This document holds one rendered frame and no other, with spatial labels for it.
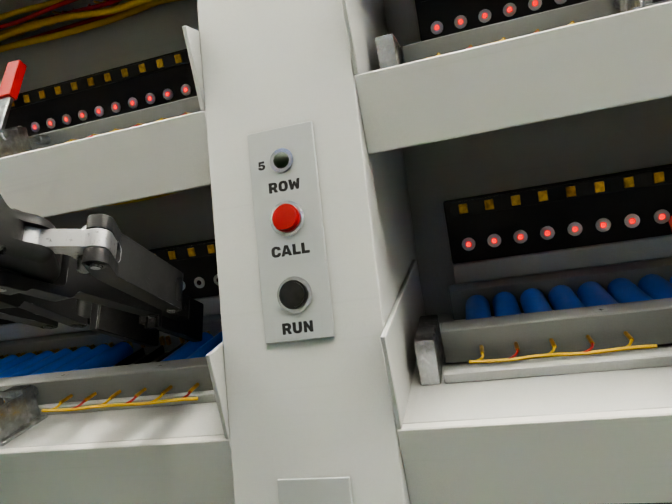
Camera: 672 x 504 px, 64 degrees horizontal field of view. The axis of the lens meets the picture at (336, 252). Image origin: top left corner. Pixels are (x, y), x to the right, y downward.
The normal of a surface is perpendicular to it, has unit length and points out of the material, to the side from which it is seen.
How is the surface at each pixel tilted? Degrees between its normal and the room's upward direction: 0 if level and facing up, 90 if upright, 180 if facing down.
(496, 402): 18
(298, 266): 90
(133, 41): 90
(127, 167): 108
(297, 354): 90
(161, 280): 91
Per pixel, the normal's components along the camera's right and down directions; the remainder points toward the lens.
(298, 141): -0.27, -0.11
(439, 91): -0.22, 0.19
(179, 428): -0.18, -0.97
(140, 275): 0.98, -0.11
